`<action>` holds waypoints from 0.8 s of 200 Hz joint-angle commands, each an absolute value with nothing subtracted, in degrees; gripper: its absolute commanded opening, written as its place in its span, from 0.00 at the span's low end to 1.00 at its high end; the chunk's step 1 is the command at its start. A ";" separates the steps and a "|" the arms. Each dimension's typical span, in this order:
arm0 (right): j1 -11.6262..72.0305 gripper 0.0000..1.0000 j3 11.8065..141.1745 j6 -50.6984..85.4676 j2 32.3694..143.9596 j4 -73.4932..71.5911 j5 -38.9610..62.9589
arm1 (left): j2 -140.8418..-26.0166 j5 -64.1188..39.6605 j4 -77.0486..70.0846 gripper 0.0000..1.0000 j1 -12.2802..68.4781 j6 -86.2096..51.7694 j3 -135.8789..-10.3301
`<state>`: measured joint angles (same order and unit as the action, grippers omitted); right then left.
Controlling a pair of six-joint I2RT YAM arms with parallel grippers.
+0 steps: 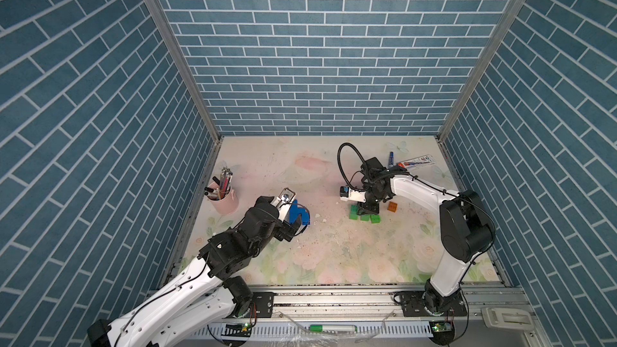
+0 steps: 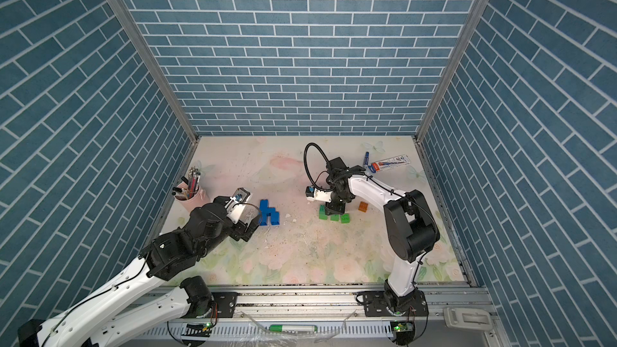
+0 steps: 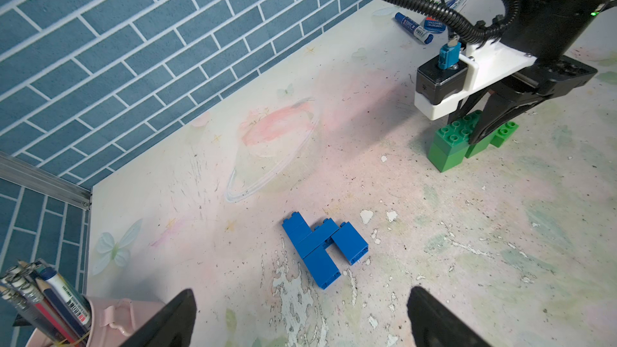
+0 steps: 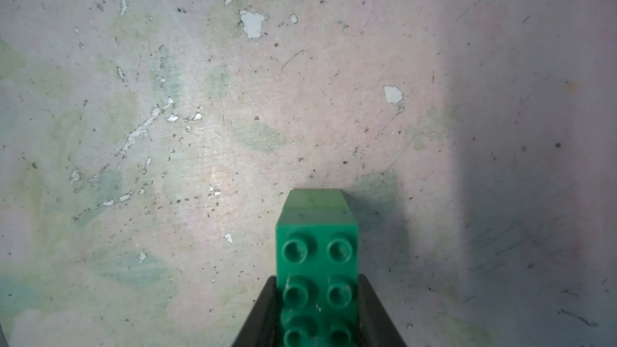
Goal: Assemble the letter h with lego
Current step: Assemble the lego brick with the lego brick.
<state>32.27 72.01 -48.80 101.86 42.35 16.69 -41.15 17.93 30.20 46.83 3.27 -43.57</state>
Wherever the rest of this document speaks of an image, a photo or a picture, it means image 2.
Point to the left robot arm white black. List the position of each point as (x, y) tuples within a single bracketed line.
[(104, 318)]

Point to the long blue lego brick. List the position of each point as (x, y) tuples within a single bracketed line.
[(267, 213)]

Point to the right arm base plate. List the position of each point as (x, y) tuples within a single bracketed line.
[(380, 304)]

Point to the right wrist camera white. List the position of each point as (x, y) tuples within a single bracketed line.
[(314, 194)]

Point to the orange lego brick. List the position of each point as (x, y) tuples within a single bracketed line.
[(363, 206)]

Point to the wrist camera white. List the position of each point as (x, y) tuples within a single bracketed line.
[(314, 194), (236, 204)]

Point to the aluminium front rail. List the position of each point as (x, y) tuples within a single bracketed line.
[(333, 310)]

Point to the green marker on rail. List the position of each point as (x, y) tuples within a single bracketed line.
[(293, 328)]

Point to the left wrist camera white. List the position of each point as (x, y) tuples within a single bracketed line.
[(236, 204)]

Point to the pink pen bucket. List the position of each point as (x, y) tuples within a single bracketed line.
[(190, 201)]

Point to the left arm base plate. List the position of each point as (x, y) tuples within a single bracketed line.
[(224, 304)]

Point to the green lego small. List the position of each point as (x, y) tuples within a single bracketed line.
[(345, 218)]

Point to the white toothpaste tube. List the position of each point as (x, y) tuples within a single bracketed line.
[(389, 163)]

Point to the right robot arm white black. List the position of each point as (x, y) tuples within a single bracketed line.
[(412, 231)]

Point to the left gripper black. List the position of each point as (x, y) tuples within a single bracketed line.
[(240, 231)]

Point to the white plastic handle part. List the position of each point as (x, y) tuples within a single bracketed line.
[(473, 319)]

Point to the bundle of pens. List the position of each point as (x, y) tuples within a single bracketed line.
[(192, 180)]

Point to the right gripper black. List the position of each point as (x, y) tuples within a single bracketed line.
[(332, 209)]

